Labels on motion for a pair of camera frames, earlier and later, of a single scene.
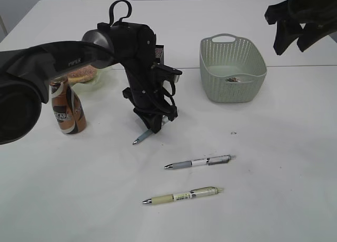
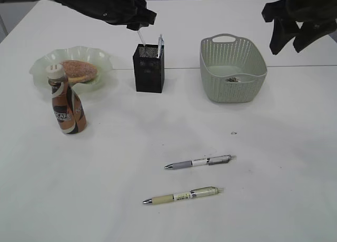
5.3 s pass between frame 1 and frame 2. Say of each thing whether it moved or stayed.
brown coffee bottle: stayed
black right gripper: stayed
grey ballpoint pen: stayed
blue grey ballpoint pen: moved
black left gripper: moved
